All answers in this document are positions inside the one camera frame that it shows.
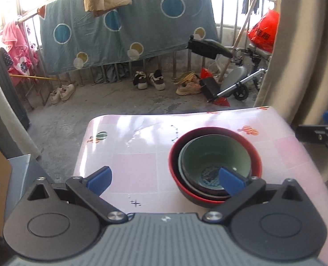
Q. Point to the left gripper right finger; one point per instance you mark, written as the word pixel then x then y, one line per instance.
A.
pixel 254 197

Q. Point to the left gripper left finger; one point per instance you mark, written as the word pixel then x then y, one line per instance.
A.
pixel 75 201

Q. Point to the marbled grey green bowl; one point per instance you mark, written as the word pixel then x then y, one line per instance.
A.
pixel 183 168

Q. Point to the small dark green bowl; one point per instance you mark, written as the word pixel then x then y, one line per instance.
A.
pixel 208 160

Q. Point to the red and black bowl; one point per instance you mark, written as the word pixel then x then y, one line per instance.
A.
pixel 196 158

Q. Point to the beige curtain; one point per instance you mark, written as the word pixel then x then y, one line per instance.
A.
pixel 296 83

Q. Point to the pink patterned tablecloth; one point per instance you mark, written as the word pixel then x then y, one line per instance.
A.
pixel 136 148

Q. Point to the grey storage box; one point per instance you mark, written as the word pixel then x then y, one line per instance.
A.
pixel 25 170

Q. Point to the child scooter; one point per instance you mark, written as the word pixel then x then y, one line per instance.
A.
pixel 235 83

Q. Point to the red plastic bag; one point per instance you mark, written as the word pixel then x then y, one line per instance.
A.
pixel 263 34

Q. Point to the beige worn shoes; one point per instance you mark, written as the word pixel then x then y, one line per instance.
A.
pixel 188 84

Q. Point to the brown white sneakers pair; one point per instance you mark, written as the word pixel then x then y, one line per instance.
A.
pixel 156 79

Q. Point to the black bicycle seat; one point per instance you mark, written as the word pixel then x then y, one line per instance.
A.
pixel 208 48

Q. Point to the pink hanging clothes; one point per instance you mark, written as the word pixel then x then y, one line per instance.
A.
pixel 19 51

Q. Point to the blue polka dot bedsheet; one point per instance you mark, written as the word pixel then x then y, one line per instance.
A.
pixel 125 27

